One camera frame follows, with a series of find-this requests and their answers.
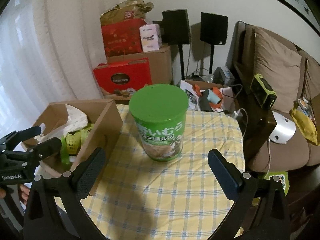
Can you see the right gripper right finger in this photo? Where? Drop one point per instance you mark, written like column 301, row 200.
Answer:
column 271, row 220

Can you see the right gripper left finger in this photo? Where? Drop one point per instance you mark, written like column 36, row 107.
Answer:
column 42, row 219

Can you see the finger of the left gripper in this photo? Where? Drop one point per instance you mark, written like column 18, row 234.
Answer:
column 27, row 134
column 46, row 148

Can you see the white floral cloth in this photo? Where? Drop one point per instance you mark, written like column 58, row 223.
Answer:
column 58, row 119

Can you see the person's hand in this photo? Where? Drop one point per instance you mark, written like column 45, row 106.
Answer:
column 22, row 192

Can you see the green lunch box with sticker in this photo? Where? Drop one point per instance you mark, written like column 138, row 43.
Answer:
column 283, row 178

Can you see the yellow plaid tablecloth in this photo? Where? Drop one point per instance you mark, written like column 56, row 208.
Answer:
column 139, row 198

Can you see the white dome device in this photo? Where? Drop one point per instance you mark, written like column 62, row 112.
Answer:
column 284, row 130

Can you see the yellow cloth bag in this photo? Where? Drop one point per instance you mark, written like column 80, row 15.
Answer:
column 305, row 125

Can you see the white curtain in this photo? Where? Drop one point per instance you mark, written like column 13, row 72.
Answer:
column 48, row 51

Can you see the red collection gift box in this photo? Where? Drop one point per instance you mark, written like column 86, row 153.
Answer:
column 129, row 75

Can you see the green lidded snack canister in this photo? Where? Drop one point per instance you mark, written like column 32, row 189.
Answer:
column 160, row 112

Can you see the green black portable radio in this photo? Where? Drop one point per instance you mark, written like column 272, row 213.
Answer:
column 263, row 92

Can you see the light blue hair dryer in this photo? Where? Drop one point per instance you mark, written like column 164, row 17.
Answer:
column 207, row 97

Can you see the printed paper sheet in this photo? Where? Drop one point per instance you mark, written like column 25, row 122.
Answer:
column 193, row 99

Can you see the large brown cardboard box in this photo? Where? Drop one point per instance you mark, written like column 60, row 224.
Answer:
column 159, row 61

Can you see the red gift bag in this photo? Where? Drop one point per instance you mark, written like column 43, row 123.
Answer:
column 120, row 27

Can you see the brown sofa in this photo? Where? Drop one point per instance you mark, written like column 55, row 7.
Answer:
column 261, row 153

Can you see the tan sofa cushion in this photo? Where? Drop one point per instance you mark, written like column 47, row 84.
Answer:
column 280, row 66

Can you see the white pink small box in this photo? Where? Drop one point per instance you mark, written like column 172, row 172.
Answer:
column 150, row 36

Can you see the black speaker on stand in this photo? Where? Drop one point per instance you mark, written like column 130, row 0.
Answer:
column 213, row 31
column 177, row 31

